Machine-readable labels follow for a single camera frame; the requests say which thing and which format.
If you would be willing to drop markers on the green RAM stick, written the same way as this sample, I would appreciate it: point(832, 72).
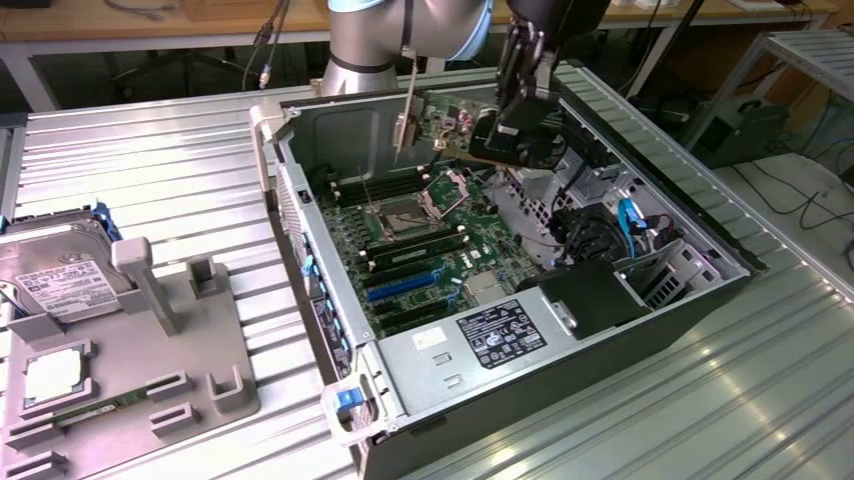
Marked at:
point(107, 406)

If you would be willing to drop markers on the blue expansion slot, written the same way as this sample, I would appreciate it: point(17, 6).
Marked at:
point(401, 287)

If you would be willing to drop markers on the grey power supply unit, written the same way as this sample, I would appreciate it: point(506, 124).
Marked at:
point(468, 350)

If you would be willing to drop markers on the silver chipset heat sink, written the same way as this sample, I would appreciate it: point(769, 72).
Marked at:
point(488, 287)

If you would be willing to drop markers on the metal socket cover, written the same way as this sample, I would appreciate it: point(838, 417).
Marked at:
point(448, 192)

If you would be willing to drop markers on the graphics card with metal bracket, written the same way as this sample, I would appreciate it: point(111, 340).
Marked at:
point(454, 130)

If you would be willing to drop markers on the black device on floor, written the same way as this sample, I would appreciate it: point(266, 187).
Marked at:
point(748, 130)

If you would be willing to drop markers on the black RAM slot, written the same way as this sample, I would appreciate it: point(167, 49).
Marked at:
point(387, 186)

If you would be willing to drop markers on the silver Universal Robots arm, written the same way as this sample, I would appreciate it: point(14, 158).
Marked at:
point(374, 50)

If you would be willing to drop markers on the thin locking lever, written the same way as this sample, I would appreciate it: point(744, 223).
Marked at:
point(367, 190)

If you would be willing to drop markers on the silver CPU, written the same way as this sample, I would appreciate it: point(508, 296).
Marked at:
point(57, 375)

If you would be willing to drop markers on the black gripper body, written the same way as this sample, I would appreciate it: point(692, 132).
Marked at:
point(568, 15)

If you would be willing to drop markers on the green motherboard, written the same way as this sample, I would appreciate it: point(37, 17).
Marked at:
point(468, 250)

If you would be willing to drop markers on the metal slat table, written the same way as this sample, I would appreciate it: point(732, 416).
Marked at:
point(808, 55)

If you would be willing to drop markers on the hard disk with white label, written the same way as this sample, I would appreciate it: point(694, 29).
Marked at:
point(61, 280)

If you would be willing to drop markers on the metal disk bay cage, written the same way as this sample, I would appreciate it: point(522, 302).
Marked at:
point(534, 200)

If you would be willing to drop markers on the CPU socket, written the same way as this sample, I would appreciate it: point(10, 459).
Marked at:
point(403, 217)

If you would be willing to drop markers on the black RAM stick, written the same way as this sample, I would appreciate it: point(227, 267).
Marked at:
point(417, 250)

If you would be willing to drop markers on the blue disk carrier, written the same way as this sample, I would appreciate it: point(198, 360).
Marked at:
point(107, 220)

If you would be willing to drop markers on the grey parts rack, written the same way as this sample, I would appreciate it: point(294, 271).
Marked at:
point(134, 360)

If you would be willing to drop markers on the black plastic shroud box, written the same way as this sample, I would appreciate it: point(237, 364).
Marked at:
point(590, 300)

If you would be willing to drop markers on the black open PC case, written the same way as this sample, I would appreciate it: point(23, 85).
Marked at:
point(601, 350)

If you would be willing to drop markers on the blue case latch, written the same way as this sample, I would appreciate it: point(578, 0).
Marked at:
point(349, 399)

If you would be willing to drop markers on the wooden desk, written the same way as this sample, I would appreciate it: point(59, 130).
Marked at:
point(134, 25)

